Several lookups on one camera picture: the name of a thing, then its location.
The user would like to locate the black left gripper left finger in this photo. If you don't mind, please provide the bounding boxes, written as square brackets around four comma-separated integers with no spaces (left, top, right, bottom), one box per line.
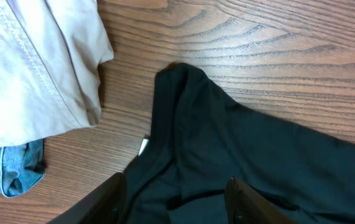
[49,172,127,224]

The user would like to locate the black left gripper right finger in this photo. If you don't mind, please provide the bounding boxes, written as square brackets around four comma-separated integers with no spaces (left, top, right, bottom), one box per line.
[224,177,295,224]

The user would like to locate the black t-shirt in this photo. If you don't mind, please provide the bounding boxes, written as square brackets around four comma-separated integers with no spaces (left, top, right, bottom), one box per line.
[126,63,355,223]

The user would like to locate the blue denim jeans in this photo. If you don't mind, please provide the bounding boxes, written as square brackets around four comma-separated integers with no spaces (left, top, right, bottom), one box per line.
[0,139,45,198]

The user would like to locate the beige folded trousers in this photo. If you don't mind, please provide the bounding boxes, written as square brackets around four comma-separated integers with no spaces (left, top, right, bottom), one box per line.
[0,0,114,147]

